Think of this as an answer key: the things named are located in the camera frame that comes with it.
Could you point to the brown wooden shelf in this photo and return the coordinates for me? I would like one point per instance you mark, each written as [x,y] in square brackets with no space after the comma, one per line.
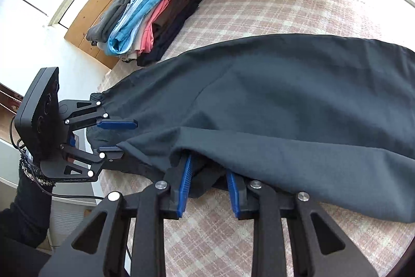
[6,108]

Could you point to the folded navy garment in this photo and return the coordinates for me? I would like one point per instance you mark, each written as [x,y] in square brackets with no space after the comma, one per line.
[162,50]

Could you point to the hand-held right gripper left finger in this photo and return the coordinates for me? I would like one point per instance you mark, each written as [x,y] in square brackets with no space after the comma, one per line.
[184,186]

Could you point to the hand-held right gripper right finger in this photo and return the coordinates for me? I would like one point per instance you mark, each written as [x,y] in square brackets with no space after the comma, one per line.
[234,196]

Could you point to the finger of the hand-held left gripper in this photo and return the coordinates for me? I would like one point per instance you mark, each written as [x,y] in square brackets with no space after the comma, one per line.
[116,125]
[112,152]

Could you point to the person's left forearm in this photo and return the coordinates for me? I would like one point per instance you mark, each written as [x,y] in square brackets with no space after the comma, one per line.
[29,205]

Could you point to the folded pink garment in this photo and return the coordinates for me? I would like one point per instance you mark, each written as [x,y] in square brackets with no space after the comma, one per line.
[152,24]

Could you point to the folded beige ribbed garment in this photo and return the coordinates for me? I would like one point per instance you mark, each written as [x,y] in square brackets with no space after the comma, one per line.
[136,43]

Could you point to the dark slate pants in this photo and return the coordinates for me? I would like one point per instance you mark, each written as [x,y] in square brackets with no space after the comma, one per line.
[275,101]

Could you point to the pink plaid table cloth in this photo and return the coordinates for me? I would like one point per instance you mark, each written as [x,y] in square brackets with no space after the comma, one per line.
[243,14]

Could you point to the folded brown garment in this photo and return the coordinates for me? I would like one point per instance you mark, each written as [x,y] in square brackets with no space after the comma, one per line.
[175,7]

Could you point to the pine wood board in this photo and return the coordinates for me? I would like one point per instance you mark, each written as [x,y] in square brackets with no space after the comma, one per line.
[94,11]

